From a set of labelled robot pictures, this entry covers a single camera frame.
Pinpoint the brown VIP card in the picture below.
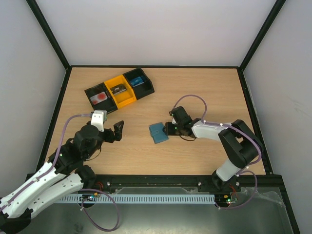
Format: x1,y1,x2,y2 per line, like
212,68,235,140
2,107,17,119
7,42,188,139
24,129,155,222
110,83,127,95

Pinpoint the white red-dot card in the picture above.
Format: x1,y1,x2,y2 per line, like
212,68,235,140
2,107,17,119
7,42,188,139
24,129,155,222
90,92,108,105

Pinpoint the teal leather card holder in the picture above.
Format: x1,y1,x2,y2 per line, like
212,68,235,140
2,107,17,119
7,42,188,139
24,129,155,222
149,122,169,144

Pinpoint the left black bin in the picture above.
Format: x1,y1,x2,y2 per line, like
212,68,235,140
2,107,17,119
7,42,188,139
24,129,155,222
84,82,117,114

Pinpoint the black bin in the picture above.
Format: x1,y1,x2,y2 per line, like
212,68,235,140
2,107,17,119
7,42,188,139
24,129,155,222
122,68,155,100
84,82,117,114

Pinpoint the slotted cable duct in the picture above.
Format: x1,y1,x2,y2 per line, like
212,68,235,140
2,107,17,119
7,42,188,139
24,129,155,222
57,194,215,204

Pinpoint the black metal frame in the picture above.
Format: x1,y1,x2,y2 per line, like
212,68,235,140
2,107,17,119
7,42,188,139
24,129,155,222
28,0,312,234

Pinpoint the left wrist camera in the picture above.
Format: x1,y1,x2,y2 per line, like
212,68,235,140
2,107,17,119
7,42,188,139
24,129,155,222
90,110,107,132

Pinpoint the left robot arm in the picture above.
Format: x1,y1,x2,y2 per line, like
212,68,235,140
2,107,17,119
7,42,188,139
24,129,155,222
0,121,124,234

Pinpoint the blue card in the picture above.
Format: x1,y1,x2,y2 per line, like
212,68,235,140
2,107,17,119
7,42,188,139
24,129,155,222
129,76,146,87

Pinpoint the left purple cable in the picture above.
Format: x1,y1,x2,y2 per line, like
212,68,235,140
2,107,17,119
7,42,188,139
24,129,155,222
0,113,94,210

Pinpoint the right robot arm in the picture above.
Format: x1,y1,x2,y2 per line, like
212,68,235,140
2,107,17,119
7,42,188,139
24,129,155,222
163,106,263,191

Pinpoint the right black bin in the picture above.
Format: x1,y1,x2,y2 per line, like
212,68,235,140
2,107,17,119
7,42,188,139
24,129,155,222
122,68,155,100

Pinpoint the yellow bin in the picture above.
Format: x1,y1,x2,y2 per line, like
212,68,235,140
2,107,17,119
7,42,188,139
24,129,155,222
104,75,137,109

